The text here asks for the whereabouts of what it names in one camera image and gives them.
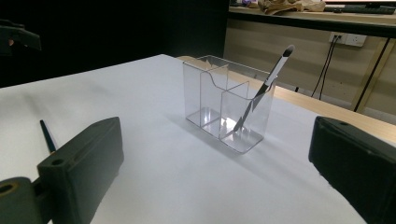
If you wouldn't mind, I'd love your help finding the black wall cable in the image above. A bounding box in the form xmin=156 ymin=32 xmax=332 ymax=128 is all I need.
xmin=318 ymin=35 xmax=340 ymax=101
xmin=311 ymin=35 xmax=337 ymax=97

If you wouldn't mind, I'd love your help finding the black curtain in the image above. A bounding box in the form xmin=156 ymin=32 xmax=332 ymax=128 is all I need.
xmin=0 ymin=0 xmax=230 ymax=89

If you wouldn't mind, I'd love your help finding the black keyboard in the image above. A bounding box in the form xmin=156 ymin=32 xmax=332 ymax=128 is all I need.
xmin=323 ymin=4 xmax=396 ymax=15

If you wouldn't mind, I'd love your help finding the white wall socket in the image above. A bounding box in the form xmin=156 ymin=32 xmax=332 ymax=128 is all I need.
xmin=329 ymin=32 xmax=368 ymax=48

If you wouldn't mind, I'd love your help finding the beige cloth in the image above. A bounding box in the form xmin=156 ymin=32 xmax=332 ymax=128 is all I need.
xmin=258 ymin=0 xmax=326 ymax=16

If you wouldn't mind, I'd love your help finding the thin grey makeup brush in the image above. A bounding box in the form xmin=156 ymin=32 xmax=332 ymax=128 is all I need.
xmin=233 ymin=44 xmax=296 ymax=133

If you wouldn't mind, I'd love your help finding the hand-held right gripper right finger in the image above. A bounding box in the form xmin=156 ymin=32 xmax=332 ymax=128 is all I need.
xmin=307 ymin=116 xmax=396 ymax=224

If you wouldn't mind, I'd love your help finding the background desk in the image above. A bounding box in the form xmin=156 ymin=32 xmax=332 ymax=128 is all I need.
xmin=228 ymin=6 xmax=396 ymax=113

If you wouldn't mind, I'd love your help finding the clear acrylic organizer box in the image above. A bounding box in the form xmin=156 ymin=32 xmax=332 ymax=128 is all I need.
xmin=182 ymin=54 xmax=276 ymax=155

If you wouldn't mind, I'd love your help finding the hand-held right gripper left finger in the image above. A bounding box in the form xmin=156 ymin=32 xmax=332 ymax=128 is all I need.
xmin=36 ymin=117 xmax=125 ymax=224

